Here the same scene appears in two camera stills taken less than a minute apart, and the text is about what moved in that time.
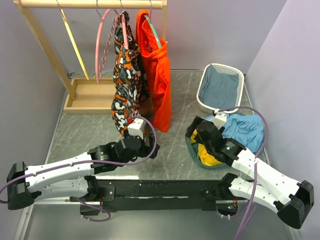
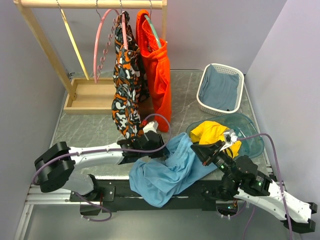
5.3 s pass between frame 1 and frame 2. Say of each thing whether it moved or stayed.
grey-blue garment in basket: stayed
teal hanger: stayed
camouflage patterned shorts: stayed
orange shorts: stayed
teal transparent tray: moved
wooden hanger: stayed
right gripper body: moved
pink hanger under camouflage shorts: stayed
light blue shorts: moved
